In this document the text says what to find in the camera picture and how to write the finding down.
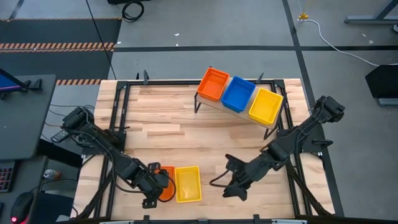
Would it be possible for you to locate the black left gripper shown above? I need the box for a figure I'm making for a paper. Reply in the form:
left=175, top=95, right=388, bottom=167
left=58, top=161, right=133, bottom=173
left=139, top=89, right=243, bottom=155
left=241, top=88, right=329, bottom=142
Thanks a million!
left=133, top=161, right=172, bottom=210

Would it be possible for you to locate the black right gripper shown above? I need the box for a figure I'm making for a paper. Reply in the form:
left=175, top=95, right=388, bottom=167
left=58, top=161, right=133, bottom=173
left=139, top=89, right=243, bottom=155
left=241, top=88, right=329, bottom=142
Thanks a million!
left=221, top=153, right=266, bottom=202

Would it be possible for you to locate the yellow plastic basket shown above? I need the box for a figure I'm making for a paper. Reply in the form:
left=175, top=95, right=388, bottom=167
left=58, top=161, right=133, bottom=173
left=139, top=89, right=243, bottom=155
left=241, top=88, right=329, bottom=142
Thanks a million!
left=248, top=87, right=285, bottom=126
left=174, top=166, right=203, bottom=204

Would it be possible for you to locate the wooden shelf with black legs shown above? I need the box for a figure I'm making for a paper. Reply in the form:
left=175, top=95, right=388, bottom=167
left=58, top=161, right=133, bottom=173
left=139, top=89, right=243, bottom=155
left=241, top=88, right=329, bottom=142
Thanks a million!
left=193, top=65, right=280, bottom=141

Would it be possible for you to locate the drink can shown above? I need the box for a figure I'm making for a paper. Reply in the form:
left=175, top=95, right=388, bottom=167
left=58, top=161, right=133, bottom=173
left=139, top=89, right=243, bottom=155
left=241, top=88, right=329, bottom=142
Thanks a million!
left=43, top=168, right=62, bottom=181

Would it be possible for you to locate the small black remote device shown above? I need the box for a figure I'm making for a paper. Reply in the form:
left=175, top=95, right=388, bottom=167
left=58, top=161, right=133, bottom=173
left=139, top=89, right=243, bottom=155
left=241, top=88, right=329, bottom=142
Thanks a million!
left=50, top=128, right=71, bottom=144

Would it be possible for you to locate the black computer mouse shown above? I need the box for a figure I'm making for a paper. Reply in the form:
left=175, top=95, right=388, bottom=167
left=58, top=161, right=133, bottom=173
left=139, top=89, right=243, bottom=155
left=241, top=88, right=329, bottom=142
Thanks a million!
left=9, top=190, right=35, bottom=224

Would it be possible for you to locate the black desk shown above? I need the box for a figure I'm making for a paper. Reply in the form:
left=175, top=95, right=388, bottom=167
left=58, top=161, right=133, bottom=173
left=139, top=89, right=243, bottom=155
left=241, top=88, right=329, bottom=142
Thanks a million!
left=0, top=73, right=58, bottom=161

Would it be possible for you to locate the black keyboard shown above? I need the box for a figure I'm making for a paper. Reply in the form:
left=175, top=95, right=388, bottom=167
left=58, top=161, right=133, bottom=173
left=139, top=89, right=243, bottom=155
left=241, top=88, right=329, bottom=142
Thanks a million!
left=0, top=159, right=16, bottom=194

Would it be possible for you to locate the black equipment box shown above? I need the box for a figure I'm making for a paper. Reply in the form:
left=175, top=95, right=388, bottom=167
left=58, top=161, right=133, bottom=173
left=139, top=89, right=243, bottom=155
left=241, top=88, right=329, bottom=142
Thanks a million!
left=364, top=63, right=398, bottom=108

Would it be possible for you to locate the black computer monitor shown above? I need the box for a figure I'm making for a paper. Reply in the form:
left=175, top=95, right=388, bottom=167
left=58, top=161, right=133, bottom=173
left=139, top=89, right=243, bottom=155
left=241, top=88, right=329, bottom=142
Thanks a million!
left=0, top=67, right=44, bottom=100

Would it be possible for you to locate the black floor mat striped edge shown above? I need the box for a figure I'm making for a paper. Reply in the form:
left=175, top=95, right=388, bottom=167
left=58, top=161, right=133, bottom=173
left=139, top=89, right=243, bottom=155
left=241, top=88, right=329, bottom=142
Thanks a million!
left=0, top=17, right=123, bottom=86

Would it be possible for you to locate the grey metal table leg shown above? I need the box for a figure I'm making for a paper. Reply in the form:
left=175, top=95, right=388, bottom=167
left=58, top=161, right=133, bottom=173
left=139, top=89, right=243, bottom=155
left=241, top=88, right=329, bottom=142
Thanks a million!
left=344, top=0, right=398, bottom=26

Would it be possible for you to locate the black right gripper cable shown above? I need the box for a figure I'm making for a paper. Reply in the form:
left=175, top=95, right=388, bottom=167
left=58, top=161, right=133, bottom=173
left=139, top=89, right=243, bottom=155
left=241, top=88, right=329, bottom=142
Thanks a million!
left=209, top=169, right=241, bottom=189

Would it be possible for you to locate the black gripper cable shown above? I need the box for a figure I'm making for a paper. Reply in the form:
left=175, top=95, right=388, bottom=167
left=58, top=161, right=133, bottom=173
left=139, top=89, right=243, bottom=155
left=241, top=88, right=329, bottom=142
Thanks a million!
left=209, top=169, right=241, bottom=189
left=157, top=170, right=177, bottom=203

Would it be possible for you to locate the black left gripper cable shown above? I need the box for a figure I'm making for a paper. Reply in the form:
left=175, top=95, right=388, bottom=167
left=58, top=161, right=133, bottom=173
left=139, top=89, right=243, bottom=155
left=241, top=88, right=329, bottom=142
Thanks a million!
left=157, top=170, right=177, bottom=203

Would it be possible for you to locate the black metal table frame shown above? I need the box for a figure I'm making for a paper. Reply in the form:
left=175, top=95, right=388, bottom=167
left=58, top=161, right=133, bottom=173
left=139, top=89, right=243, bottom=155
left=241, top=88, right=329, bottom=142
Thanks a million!
left=71, top=70, right=337, bottom=224

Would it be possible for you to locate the long thin black cable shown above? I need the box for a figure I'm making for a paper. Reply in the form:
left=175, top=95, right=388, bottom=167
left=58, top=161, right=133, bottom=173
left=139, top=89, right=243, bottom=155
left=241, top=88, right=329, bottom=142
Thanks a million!
left=85, top=0, right=118, bottom=80

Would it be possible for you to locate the white floor cable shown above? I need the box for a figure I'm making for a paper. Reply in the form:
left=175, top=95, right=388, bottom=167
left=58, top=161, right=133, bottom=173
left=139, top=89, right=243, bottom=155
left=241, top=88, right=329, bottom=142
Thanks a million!
left=297, top=0, right=381, bottom=68

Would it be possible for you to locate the coiled black cable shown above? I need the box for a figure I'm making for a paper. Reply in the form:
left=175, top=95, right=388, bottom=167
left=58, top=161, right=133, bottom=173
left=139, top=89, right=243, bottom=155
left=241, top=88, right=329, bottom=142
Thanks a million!
left=121, top=0, right=146, bottom=24

